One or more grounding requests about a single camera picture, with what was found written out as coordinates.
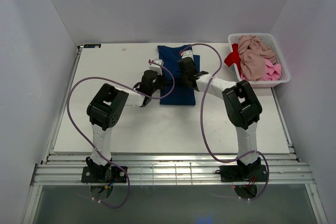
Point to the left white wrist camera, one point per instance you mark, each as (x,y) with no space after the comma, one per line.
(156,65)

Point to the red t shirt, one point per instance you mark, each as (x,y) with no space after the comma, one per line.
(233,57)

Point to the bright pink t shirt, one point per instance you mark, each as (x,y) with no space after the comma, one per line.
(273,73)

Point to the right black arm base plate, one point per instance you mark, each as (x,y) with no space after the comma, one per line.
(232,173)

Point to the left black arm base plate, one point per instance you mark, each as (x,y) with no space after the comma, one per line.
(113,174)

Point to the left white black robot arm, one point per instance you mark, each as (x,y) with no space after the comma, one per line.
(105,110)

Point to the dark blue t shirt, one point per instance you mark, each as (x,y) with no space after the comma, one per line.
(181,95)

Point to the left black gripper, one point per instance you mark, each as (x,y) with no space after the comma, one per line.
(163,81)

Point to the aluminium frame rails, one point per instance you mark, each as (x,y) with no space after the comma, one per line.
(167,169)

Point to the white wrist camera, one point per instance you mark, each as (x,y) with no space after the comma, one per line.
(186,53)
(156,65)

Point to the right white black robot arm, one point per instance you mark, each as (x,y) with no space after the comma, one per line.
(243,110)

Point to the blue white label sticker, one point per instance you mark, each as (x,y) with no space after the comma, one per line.
(92,46)

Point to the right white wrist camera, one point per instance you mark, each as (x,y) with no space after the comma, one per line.
(186,53)

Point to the beige pink t shirt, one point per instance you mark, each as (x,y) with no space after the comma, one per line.
(254,56)

